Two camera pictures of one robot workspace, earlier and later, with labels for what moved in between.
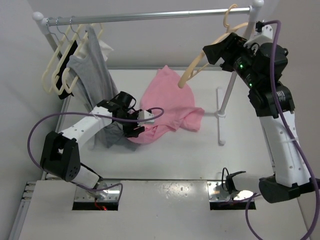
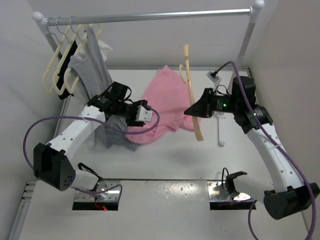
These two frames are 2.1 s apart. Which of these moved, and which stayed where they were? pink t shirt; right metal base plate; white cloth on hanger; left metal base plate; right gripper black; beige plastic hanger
Moved: beige plastic hanger; right gripper black
Stayed: white cloth on hanger; pink t shirt; right metal base plate; left metal base plate
